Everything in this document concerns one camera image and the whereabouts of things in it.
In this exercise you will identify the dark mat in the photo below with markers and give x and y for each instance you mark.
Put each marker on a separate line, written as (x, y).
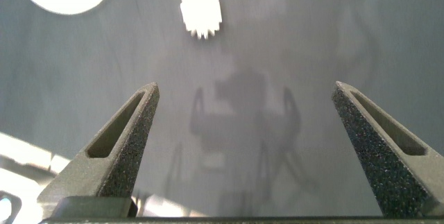
(312, 43)

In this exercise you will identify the small steel planetary gear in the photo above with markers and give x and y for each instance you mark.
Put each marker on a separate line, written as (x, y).
(212, 10)

